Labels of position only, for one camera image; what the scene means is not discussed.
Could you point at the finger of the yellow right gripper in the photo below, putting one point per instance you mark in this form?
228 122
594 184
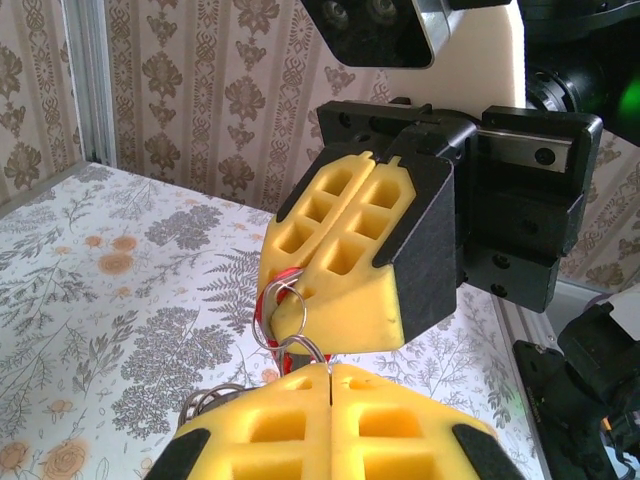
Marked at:
360 310
295 220

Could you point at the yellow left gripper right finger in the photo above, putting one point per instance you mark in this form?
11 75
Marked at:
440 425

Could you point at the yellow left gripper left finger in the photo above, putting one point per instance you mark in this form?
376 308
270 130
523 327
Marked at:
225 425

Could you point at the key with red tag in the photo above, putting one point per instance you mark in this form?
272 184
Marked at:
260 310

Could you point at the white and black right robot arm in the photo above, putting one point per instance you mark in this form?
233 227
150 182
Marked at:
575 390

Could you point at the floral print tablecloth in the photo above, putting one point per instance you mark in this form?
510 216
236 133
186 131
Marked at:
125 300

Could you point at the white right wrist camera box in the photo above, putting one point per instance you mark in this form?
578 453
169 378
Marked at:
380 35

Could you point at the aluminium right corner post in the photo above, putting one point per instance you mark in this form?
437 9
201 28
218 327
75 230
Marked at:
95 80

